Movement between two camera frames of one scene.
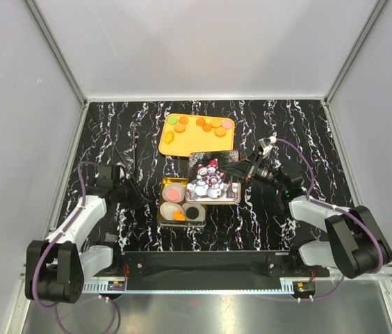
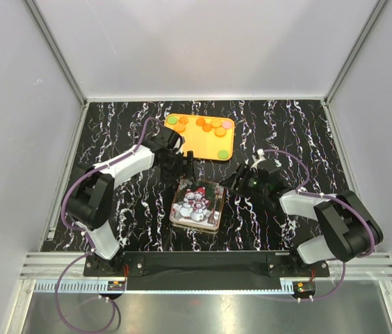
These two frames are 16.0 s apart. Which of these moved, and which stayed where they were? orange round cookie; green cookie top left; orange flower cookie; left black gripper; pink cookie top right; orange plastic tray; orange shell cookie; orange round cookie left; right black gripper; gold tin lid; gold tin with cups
Moved: left black gripper; gold tin lid; right black gripper; gold tin with cups
Stayed: orange round cookie left; orange flower cookie; orange plastic tray; green cookie top left; orange round cookie; pink cookie top right; orange shell cookie
